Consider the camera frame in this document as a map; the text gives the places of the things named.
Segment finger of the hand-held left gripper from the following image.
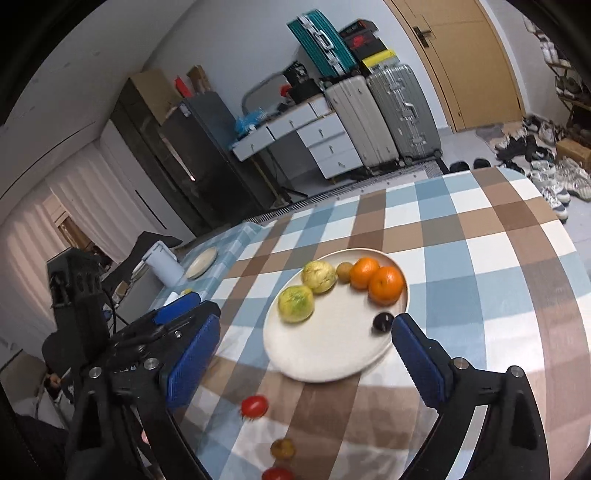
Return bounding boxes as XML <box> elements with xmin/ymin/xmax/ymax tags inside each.
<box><xmin>124</xmin><ymin>292</ymin><xmax>202</xmax><ymax>334</ymax></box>
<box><xmin>139</xmin><ymin>301</ymin><xmax>221</xmax><ymax>354</ymax></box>

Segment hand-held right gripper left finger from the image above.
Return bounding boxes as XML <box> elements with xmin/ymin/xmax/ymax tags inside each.
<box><xmin>65</xmin><ymin>314</ymin><xmax>221</xmax><ymax>480</ymax></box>

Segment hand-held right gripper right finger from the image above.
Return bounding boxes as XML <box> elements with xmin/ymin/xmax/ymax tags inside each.
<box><xmin>392</xmin><ymin>313</ymin><xmax>552</xmax><ymax>480</ymax></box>

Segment orange tangerine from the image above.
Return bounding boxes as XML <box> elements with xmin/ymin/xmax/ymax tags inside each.
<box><xmin>349</xmin><ymin>257</ymin><xmax>381</xmax><ymax>291</ymax></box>
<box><xmin>368</xmin><ymin>266</ymin><xmax>406</xmax><ymax>306</ymax></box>

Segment large cream plate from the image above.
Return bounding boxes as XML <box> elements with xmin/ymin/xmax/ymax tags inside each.
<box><xmin>263</xmin><ymin>248</ymin><xmax>411</xmax><ymax>384</ymax></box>

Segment yellow guava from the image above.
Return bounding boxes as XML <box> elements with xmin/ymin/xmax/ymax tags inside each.
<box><xmin>277</xmin><ymin>285</ymin><xmax>315</xmax><ymax>323</ymax></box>
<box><xmin>301</xmin><ymin>260</ymin><xmax>337</xmax><ymax>294</ymax></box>

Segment white kettle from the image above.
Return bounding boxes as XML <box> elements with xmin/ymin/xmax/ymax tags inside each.
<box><xmin>141</xmin><ymin>241</ymin><xmax>184</xmax><ymax>289</ymax></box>

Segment small cream plate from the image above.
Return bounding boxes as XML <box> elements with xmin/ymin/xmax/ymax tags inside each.
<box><xmin>185</xmin><ymin>247</ymin><xmax>218</xmax><ymax>280</ymax></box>

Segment white curtain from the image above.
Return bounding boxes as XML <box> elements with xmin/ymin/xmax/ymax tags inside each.
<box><xmin>0</xmin><ymin>138</ymin><xmax>153</xmax><ymax>356</ymax></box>

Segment black chair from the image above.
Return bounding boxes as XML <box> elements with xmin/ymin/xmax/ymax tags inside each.
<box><xmin>99</xmin><ymin>231</ymin><xmax>184</xmax><ymax>297</ymax></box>

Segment light blue gingham cloth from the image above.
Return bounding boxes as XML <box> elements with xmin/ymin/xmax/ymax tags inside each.
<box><xmin>152</xmin><ymin>222</ymin><xmax>279</xmax><ymax>315</ymax></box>

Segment brown blue checked tablecloth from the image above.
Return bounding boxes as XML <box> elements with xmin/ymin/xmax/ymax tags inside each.
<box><xmin>178</xmin><ymin>166</ymin><xmax>591</xmax><ymax>480</ymax></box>

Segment black tripod stand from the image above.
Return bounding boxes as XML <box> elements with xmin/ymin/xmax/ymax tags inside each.
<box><xmin>257</xmin><ymin>161</ymin><xmax>306</xmax><ymax>205</ymax></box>

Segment dark grey refrigerator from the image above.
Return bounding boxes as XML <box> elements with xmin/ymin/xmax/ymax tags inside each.
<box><xmin>159</xmin><ymin>91</ymin><xmax>279</xmax><ymax>219</ymax></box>

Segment blue plastic bag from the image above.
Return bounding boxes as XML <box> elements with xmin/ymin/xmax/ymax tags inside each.
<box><xmin>235</xmin><ymin>108</ymin><xmax>269</xmax><ymax>137</ymax></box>

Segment white desk with drawers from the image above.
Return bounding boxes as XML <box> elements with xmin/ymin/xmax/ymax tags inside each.
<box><xmin>231</xmin><ymin>95</ymin><xmax>363</xmax><ymax>181</ymax></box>

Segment brown paper bag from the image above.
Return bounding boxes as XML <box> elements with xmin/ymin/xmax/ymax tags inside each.
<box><xmin>187</xmin><ymin>65</ymin><xmax>214</xmax><ymax>95</ymax></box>

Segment pile of scattered shoes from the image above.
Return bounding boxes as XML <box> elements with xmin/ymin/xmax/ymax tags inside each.
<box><xmin>445</xmin><ymin>115</ymin><xmax>591</xmax><ymax>223</ymax></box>

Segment beige suitcase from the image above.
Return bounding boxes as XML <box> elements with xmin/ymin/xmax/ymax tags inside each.
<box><xmin>324</xmin><ymin>75</ymin><xmax>400</xmax><ymax>173</ymax></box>

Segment silver suitcase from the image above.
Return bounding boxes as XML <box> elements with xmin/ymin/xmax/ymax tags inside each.
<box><xmin>367</xmin><ymin>62</ymin><xmax>443</xmax><ymax>168</ymax></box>

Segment black printed bag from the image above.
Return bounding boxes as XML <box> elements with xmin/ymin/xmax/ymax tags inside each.
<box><xmin>283</xmin><ymin>62</ymin><xmax>319</xmax><ymax>87</ymax></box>

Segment brown cardboard box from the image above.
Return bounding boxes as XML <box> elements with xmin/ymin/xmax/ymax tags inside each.
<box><xmin>555</xmin><ymin>137</ymin><xmax>591</xmax><ymax>168</ymax></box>

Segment teal suitcase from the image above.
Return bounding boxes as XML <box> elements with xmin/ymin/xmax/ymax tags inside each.
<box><xmin>287</xmin><ymin>9</ymin><xmax>356</xmax><ymax>80</ymax></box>

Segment tan wooden door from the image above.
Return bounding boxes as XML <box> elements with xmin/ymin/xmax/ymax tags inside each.
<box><xmin>385</xmin><ymin>0</ymin><xmax>525</xmax><ymax>134</ymax></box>

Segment bamboo shoe rack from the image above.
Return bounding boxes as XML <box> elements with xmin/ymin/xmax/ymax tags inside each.
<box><xmin>551</xmin><ymin>60</ymin><xmax>591</xmax><ymax>139</ymax></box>

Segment yellow and black shoe box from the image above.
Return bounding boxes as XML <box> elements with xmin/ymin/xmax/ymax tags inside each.
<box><xmin>360</xmin><ymin>48</ymin><xmax>399</xmax><ymax>77</ymax></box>

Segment black shoe box red logo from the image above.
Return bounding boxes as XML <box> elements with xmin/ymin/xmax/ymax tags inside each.
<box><xmin>344</xmin><ymin>31</ymin><xmax>386</xmax><ymax>59</ymax></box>

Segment black shoe box red stripe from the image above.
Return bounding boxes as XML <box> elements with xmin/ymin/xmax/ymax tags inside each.
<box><xmin>338</xmin><ymin>18</ymin><xmax>380</xmax><ymax>37</ymax></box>

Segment rows of shelved sneakers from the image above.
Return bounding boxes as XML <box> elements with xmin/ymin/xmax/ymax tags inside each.
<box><xmin>526</xmin><ymin>23</ymin><xmax>591</xmax><ymax>134</ymax></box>

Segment grey curved frame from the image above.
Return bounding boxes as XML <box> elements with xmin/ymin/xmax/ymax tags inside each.
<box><xmin>242</xmin><ymin>71</ymin><xmax>296</xmax><ymax>116</ymax></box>

